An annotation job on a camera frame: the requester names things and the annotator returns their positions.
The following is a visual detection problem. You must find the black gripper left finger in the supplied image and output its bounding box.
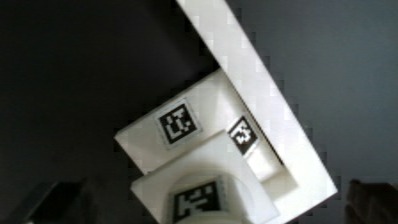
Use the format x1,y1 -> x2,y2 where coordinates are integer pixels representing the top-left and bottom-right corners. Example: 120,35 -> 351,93
10,179 -> 95,224

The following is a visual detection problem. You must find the white lamp base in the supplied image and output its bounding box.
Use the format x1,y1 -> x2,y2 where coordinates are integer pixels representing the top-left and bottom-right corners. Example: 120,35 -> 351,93
115,71 -> 287,224

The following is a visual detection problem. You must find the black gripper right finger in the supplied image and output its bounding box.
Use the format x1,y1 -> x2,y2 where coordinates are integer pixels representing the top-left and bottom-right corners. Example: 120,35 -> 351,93
342,179 -> 398,224

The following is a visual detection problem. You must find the white lamp bulb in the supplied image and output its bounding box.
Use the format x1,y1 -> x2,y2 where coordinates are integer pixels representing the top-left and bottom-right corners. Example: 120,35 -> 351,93
163,175 -> 252,224

